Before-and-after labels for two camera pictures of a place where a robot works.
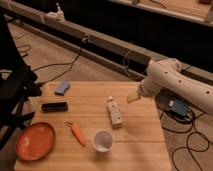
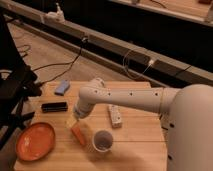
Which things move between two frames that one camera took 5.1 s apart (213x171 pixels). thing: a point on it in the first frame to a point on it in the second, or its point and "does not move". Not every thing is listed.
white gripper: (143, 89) to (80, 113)
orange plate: (35, 141) does not move
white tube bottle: (114, 112) does not move
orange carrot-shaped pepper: (76, 132) does not move
